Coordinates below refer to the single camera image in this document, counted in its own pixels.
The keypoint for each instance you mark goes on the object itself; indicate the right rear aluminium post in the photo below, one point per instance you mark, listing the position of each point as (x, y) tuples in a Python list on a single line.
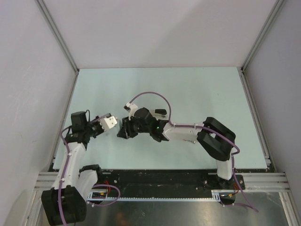
[(272, 16)]

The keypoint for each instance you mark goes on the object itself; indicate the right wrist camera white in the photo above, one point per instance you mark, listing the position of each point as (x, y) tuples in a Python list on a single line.
[(131, 108)]

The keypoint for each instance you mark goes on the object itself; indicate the left rear aluminium post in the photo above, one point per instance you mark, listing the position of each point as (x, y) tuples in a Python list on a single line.
[(56, 33)]

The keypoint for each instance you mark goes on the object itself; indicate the aluminium post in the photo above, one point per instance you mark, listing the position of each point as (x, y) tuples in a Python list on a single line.
[(272, 16), (56, 33)]

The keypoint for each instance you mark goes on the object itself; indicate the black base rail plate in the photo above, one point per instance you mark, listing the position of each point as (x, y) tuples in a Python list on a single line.
[(169, 183)]

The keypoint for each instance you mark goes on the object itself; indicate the aluminium frame rail front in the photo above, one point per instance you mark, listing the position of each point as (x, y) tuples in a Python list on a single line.
[(254, 182)]

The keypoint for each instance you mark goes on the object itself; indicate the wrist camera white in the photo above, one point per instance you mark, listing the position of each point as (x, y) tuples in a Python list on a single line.
[(108, 123), (131, 108)]

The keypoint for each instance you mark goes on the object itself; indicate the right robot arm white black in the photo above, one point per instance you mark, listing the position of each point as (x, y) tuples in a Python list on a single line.
[(213, 136)]

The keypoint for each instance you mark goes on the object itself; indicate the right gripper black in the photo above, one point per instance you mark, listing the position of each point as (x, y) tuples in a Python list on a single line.
[(126, 132)]

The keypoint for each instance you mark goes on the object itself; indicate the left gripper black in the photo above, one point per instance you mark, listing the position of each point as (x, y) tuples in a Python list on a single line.
[(97, 120)]

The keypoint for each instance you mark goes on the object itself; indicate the beige black stapler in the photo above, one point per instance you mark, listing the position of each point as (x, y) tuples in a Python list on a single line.
[(159, 113)]

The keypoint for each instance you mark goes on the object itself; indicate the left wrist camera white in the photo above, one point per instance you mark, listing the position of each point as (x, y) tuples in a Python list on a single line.
[(108, 123)]

